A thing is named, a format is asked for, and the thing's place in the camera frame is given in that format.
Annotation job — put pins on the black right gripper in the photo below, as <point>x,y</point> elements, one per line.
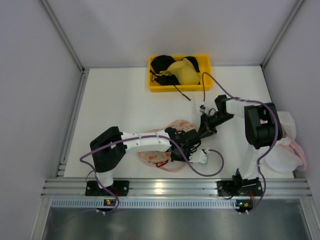
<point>206,124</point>

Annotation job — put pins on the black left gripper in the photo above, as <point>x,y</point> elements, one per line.
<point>186,149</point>

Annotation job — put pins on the red lace bra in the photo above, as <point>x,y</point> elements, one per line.
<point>161,164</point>

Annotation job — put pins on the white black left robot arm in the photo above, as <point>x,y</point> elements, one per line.
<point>156,147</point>

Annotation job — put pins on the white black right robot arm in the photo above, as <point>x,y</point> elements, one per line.
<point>262,131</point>

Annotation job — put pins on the yellow bra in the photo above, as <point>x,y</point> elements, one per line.
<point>186,70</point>

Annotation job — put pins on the black bra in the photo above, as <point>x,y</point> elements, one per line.
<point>160,63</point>

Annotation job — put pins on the yellow plastic bin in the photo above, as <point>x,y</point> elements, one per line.
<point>205,83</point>

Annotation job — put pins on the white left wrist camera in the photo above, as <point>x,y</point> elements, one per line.
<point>200,156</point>

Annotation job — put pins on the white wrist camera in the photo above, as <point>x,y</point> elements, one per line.
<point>200,156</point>
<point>203,108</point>

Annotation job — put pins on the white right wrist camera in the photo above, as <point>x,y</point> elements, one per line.
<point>203,108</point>

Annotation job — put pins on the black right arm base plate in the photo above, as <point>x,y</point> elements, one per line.
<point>228,189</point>

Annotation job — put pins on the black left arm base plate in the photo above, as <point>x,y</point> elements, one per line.
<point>120,188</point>

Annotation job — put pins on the aluminium front rail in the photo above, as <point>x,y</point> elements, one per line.
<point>276,188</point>

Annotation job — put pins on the white slotted cable duct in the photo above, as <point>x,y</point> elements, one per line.
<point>143,203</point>

